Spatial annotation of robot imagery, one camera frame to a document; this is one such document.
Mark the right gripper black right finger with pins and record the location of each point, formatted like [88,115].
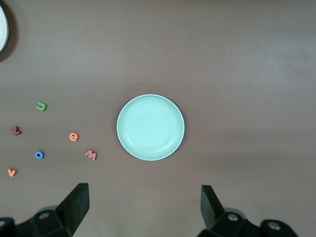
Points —
[212,212]

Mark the green foam letter u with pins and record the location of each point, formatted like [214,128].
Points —
[41,107]

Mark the blue foam letter o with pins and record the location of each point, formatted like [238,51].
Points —
[36,155]

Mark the beige round plate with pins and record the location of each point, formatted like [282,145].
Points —
[3,29]

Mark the dark red foam letter z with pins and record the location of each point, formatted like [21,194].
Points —
[15,130]

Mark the orange foam letter v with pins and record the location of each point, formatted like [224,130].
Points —
[11,172]

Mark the brown table cover mat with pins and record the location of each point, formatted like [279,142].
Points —
[222,49]

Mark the orange foam letter e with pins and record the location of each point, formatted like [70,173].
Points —
[73,136]

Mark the light green round plate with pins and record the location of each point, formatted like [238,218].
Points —
[150,127]

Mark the pink foam letter w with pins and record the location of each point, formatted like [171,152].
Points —
[90,154]

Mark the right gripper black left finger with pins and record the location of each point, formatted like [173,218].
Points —
[71,212]

